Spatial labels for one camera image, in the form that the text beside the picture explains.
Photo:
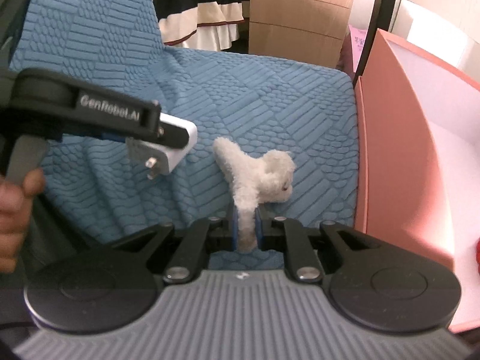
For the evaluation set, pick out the person left hand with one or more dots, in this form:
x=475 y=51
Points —
x=15 y=213

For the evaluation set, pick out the white fluffy hair claw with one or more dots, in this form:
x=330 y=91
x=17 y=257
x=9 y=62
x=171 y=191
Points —
x=252 y=182

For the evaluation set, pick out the striped bed cover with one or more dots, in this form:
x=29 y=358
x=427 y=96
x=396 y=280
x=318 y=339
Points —
x=212 y=25

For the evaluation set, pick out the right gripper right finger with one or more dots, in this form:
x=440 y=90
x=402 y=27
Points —
x=289 y=237

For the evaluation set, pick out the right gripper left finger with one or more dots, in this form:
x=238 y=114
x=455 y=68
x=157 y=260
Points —
x=204 y=237

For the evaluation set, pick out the wooden drawer cabinet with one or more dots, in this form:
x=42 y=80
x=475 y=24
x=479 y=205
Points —
x=309 y=31

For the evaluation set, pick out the pink paper bag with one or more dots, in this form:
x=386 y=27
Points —
x=351 y=50

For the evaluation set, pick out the blue textured chair cover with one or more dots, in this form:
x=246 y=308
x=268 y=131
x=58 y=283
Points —
x=262 y=103

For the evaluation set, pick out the red devil figurine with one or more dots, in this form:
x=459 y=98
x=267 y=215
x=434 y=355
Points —
x=478 y=252

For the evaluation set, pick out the pink cardboard box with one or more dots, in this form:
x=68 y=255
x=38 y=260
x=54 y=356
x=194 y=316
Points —
x=418 y=120

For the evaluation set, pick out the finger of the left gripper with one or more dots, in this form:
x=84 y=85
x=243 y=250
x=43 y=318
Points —
x=115 y=118

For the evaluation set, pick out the white plug adapter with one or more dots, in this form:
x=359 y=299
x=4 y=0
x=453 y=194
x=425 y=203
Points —
x=176 y=139

